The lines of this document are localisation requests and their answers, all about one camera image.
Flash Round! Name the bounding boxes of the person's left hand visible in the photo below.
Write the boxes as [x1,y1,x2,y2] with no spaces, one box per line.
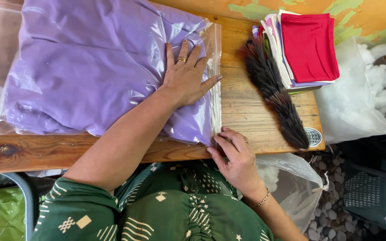
[161,39,223,108]

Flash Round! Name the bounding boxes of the person's right hand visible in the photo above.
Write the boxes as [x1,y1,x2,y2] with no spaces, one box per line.
[207,127,268,202]

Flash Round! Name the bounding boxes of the clear zip plastic bag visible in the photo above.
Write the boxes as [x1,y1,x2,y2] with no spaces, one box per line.
[0,0,222,148]

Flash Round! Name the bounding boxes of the small white stuffing lump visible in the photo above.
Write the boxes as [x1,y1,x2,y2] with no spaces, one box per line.
[257,165,281,193]

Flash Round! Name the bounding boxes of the knotted clear plastic bag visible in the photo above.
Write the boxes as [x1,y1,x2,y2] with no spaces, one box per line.
[238,153,329,233]

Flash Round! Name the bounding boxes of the dark feather duster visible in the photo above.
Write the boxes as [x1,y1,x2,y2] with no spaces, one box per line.
[238,35,310,150]

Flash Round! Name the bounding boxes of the round black white sticker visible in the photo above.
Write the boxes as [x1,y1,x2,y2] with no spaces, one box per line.
[304,127,323,148]

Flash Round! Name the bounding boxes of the green patterned dress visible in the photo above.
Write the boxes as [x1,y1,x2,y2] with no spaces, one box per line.
[31,159,278,241]

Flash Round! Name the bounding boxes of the purple folded cloth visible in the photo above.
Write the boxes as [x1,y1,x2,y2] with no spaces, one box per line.
[1,0,214,146]

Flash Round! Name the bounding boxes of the large clear stuffing bag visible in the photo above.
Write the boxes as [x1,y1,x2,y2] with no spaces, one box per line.
[314,36,386,145]

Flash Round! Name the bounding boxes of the dark green plastic chair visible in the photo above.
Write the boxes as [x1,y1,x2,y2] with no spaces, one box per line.
[336,133,386,237]

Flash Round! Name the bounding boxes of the stack of folded coloured cloths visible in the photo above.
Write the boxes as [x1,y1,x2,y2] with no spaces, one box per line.
[252,9,340,94]

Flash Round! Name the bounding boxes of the white fibre stuffing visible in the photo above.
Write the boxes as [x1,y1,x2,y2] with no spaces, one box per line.
[357,42,386,128]

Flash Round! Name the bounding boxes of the gold chain bracelet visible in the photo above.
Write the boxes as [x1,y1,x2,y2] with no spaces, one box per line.
[249,187,270,208]

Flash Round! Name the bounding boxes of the grey metal chair frame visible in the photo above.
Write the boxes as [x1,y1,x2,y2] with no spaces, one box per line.
[0,172,37,241]

